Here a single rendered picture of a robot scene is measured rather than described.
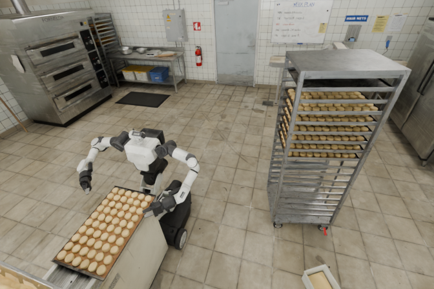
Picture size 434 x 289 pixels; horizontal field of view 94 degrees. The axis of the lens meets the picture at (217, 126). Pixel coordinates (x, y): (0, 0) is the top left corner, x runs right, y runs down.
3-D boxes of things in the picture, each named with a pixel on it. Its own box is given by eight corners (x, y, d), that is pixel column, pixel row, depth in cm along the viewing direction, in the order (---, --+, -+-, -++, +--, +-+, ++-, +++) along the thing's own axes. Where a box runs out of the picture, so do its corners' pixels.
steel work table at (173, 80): (116, 88, 579) (104, 53, 523) (132, 79, 635) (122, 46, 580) (177, 93, 532) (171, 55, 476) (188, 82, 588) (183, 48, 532)
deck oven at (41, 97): (73, 131, 409) (11, 19, 294) (29, 124, 439) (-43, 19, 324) (123, 97, 531) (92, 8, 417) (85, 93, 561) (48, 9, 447)
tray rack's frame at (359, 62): (270, 227, 227) (301, 71, 126) (265, 189, 269) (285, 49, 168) (330, 230, 221) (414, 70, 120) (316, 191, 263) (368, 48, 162)
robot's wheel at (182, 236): (178, 228, 211) (172, 249, 203) (183, 229, 209) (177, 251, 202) (184, 228, 228) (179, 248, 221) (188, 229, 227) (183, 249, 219)
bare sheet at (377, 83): (299, 90, 139) (299, 88, 138) (287, 70, 172) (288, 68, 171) (394, 89, 133) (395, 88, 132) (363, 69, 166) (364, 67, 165)
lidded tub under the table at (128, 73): (123, 79, 571) (120, 70, 556) (133, 73, 607) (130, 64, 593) (134, 80, 561) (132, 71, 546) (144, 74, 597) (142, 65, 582)
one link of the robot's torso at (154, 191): (144, 214, 205) (150, 168, 204) (159, 219, 201) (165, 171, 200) (134, 220, 190) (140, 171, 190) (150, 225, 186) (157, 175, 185)
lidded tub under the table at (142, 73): (135, 80, 561) (132, 71, 546) (144, 74, 597) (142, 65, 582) (147, 81, 551) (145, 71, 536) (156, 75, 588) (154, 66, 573)
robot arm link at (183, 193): (181, 203, 150) (190, 186, 155) (182, 204, 141) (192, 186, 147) (173, 199, 149) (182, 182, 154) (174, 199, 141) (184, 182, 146)
